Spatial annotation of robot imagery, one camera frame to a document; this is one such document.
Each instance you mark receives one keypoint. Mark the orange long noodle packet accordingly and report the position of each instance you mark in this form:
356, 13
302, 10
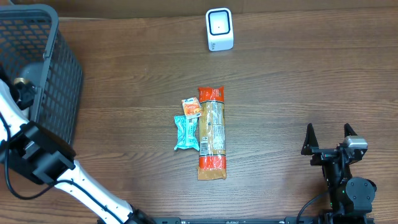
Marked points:
212, 158

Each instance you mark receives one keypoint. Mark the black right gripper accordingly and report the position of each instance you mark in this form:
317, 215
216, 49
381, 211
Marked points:
324, 154

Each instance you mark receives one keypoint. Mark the teal snack packet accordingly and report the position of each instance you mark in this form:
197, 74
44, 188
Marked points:
186, 137

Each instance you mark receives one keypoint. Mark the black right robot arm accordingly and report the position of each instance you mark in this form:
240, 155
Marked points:
350, 197

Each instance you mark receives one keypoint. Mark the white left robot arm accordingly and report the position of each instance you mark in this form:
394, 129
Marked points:
43, 158

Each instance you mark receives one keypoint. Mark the white barcode scanner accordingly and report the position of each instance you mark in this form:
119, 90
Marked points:
219, 29

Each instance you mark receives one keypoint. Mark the brown cardboard backdrop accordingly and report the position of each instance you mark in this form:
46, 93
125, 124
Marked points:
116, 9

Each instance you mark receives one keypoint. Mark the small orange sachet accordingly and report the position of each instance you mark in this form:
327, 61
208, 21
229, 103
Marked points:
192, 108

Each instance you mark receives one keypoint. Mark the white tube with gold cap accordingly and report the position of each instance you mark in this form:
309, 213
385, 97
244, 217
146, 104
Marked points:
21, 81

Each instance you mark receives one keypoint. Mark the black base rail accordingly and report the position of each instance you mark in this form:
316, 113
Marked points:
286, 220

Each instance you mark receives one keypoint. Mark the grey plastic shopping basket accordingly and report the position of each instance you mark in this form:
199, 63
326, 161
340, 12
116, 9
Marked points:
32, 47

